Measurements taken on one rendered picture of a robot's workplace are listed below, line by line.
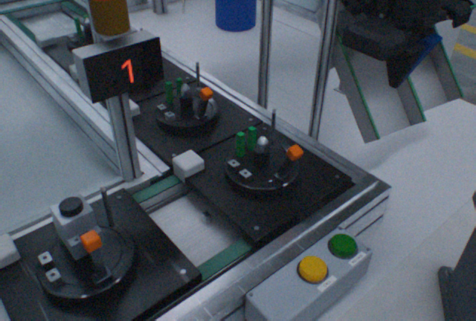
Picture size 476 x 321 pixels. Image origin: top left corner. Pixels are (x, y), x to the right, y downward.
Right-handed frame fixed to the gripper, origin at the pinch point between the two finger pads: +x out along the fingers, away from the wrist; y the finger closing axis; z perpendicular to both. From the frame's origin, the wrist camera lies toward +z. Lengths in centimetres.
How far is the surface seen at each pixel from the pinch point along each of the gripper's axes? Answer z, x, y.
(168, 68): 66, 29, -4
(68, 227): 17.6, 18.0, 40.5
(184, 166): 27.3, 26.6, 16.6
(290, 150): 11.7, 18.4, 5.9
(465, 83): 82, 125, -251
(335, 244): -1.2, 28.3, 7.8
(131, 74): 28.8, 6.0, 23.6
